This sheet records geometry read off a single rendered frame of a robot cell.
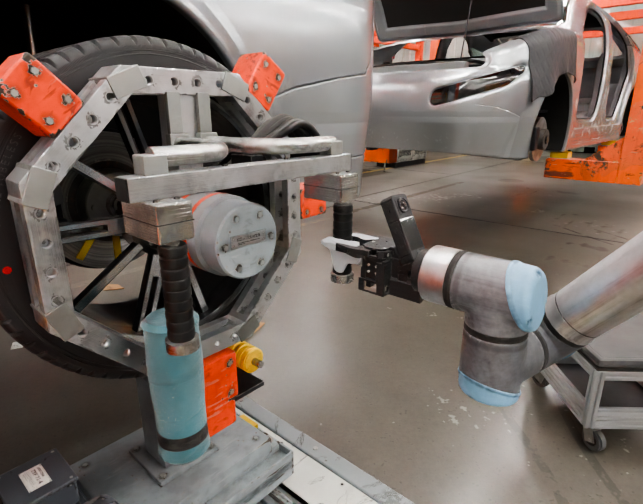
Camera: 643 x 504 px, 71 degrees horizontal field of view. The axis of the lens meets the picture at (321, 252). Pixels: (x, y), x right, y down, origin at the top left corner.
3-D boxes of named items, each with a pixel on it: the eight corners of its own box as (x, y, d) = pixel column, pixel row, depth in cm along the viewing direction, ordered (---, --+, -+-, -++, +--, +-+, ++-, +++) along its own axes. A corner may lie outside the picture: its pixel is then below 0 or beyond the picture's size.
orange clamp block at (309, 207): (278, 215, 108) (304, 209, 114) (301, 220, 103) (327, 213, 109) (277, 186, 105) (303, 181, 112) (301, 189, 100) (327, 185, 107)
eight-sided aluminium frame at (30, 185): (284, 306, 114) (278, 78, 98) (303, 313, 110) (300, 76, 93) (51, 407, 75) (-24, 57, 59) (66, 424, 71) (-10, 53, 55)
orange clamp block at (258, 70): (245, 112, 94) (262, 76, 96) (270, 112, 89) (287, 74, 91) (221, 91, 89) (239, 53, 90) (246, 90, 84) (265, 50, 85)
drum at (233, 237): (212, 248, 94) (207, 180, 89) (282, 271, 80) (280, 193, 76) (149, 264, 84) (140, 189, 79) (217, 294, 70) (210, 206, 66)
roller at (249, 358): (198, 330, 122) (196, 311, 120) (271, 370, 103) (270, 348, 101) (179, 338, 118) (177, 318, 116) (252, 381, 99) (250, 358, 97)
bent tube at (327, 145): (270, 149, 92) (268, 95, 89) (342, 155, 80) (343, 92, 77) (196, 155, 80) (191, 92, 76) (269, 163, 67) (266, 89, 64)
